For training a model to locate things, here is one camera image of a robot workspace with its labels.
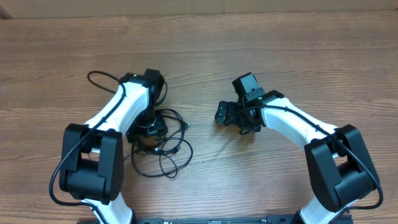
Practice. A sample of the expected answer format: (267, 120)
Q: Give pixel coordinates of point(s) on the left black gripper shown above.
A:
(160, 128)

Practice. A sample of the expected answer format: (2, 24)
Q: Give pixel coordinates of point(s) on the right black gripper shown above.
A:
(232, 120)

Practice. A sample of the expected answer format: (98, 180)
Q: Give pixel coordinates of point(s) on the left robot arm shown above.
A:
(92, 165)

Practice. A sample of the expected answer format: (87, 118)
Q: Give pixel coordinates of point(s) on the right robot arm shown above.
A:
(339, 165)

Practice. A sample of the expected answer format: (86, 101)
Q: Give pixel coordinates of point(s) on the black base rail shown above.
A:
(214, 220)

